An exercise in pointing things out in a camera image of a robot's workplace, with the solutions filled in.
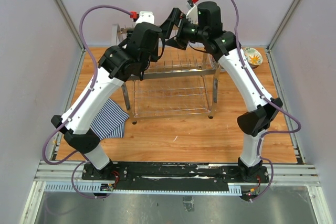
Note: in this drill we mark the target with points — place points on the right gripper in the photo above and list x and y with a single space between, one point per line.
167 26

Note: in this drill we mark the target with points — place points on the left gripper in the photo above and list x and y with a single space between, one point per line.
154 54

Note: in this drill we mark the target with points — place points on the steel two-tier dish rack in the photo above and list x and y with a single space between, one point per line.
182 82

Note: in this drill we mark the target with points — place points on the orange green leaf bowl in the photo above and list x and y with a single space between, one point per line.
253 56

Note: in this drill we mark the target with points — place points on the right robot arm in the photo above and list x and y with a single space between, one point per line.
261 107

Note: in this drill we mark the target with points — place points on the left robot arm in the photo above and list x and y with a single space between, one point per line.
114 68

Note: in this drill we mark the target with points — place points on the blue white striped cloth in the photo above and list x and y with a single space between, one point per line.
109 121

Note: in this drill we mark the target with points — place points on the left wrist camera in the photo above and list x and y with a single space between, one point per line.
143 16

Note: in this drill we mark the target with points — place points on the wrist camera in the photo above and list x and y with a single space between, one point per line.
143 16
192 14

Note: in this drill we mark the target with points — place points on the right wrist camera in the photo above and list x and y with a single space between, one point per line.
192 14

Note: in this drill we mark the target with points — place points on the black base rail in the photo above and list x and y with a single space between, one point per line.
175 176

